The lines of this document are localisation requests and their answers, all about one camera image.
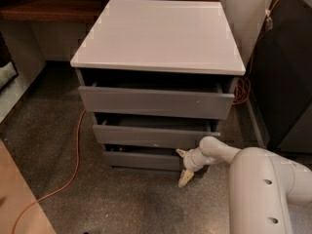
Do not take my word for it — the grey bottom drawer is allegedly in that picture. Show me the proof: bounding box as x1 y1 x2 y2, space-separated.
103 145 181 172

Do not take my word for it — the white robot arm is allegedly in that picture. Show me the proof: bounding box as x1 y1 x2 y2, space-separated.
177 136 312 234

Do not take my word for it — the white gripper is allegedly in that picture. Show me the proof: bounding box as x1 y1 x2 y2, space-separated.
175 148 209 188

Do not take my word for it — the grey drawer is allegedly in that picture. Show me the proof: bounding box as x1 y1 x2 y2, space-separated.
93 114 220 149
78 86 234 119
103 145 181 172

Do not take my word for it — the grey drawer cabinet white top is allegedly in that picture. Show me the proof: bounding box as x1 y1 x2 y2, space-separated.
69 0 247 179

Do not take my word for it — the orange extension cable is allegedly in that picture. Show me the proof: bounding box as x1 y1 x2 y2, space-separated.
11 0 312 234

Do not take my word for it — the grey middle drawer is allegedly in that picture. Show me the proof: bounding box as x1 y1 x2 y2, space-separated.
93 114 220 149

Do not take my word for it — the grey top drawer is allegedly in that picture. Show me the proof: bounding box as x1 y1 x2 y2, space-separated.
78 86 234 119

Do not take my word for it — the dark framed object at left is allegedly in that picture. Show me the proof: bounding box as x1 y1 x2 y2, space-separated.
0 32 19 91

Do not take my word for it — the dark wooden counter shelf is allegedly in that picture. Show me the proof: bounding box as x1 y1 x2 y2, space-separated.
0 0 220 25

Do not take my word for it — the dark cabinet on right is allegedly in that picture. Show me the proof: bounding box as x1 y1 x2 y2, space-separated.
249 0 312 153

